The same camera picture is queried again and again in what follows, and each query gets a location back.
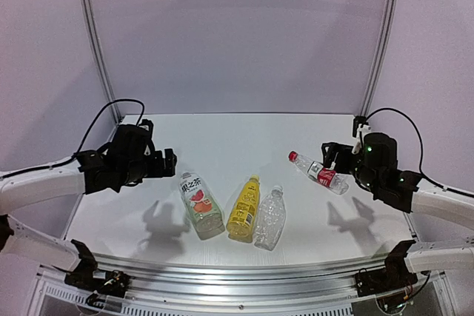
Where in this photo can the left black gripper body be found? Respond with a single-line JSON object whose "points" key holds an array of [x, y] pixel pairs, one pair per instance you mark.
{"points": [[163, 164]]}

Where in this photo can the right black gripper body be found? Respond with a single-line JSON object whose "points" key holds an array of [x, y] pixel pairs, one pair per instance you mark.
{"points": [[334, 157]]}

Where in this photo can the fruit tea bottle white label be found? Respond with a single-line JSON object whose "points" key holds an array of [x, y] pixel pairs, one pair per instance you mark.
{"points": [[202, 208]]}

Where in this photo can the yellow drink bottle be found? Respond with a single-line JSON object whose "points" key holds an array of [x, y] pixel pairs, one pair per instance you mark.
{"points": [[241, 222]]}

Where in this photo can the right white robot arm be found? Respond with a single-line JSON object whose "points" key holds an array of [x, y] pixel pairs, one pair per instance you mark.
{"points": [[372, 161]]}

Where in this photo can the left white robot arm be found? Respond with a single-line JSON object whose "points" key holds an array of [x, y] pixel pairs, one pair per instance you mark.
{"points": [[86, 172]]}

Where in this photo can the red label water bottle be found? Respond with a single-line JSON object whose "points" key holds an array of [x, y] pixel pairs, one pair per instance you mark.
{"points": [[316, 172]]}

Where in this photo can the clear empty plastic bottle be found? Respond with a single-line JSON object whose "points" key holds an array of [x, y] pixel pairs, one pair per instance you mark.
{"points": [[270, 220]]}

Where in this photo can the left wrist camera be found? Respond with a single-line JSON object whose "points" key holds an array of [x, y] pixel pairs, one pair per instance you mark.
{"points": [[147, 125]]}

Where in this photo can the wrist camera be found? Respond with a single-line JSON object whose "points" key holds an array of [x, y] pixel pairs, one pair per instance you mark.
{"points": [[360, 128], [147, 125]]}

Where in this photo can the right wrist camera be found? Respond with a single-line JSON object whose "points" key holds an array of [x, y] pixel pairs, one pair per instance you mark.
{"points": [[360, 128]]}

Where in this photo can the front aluminium rail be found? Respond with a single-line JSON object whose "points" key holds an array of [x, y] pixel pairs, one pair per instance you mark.
{"points": [[167, 289]]}

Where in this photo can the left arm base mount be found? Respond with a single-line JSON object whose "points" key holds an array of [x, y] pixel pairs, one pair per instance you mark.
{"points": [[89, 277]]}

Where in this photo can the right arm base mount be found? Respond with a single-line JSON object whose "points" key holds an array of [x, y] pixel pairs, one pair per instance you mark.
{"points": [[392, 285]]}

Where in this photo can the left aluminium frame post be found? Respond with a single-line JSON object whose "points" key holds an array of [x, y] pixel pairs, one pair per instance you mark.
{"points": [[96, 50]]}

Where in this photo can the aluminium frame post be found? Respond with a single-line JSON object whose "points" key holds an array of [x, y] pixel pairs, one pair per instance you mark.
{"points": [[96, 50], [380, 52]]}

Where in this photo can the right aluminium frame post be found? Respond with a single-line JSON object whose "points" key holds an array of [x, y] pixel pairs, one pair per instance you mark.
{"points": [[380, 52]]}

